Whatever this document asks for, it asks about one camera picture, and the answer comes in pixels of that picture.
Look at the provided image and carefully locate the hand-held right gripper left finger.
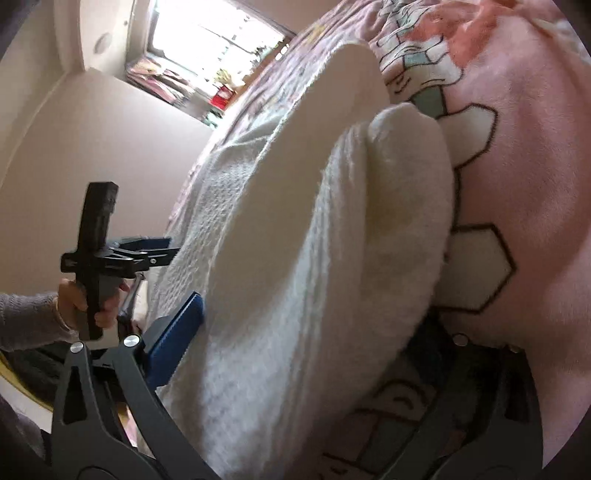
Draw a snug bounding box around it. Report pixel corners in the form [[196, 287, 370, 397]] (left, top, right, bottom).
[[51, 292, 218, 480]]

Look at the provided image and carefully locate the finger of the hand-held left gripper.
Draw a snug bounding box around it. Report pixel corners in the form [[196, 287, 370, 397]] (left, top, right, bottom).
[[113, 248, 182, 273], [111, 235, 173, 253]]

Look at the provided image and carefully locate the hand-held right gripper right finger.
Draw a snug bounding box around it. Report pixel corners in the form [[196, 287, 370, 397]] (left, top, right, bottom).
[[383, 333, 543, 480]]

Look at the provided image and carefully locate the white knitted garment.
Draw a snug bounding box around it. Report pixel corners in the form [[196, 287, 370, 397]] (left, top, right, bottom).
[[139, 41, 455, 480]]

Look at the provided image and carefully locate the person's left hand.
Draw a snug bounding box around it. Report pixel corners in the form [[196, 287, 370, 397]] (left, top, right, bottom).
[[58, 278, 133, 329]]

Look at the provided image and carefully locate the stack of colourful books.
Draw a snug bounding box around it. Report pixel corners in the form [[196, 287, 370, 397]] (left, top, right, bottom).
[[126, 58, 195, 108]]

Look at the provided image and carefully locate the red box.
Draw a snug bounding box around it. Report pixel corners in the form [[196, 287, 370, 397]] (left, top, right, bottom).
[[211, 85, 237, 110]]

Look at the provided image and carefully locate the pink printed blanket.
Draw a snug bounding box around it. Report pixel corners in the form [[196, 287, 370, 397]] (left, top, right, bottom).
[[166, 0, 591, 480]]

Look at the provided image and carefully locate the person's grey clothing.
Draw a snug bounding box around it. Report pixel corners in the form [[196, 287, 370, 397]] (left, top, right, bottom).
[[0, 397, 47, 464]]

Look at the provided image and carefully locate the window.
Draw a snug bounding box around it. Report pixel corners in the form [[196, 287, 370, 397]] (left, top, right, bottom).
[[139, 0, 296, 100]]

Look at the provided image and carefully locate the gold bracelet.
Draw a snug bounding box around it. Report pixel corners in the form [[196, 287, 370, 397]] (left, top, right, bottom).
[[52, 295, 75, 334]]

